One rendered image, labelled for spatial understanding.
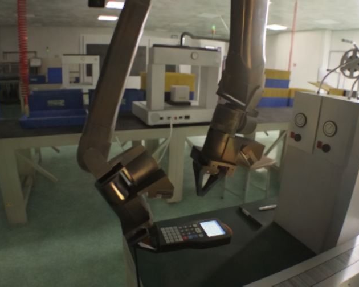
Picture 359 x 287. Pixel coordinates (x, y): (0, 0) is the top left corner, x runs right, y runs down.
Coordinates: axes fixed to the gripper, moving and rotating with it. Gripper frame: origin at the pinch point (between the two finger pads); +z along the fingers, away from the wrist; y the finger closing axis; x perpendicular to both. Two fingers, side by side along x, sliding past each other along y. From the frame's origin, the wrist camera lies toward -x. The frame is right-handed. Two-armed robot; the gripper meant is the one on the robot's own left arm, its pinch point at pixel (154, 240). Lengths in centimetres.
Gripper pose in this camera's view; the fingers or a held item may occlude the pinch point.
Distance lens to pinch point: 62.9
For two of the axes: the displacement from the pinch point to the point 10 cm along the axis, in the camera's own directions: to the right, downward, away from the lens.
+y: -2.9, -2.9, 9.1
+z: 4.4, 8.1, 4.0
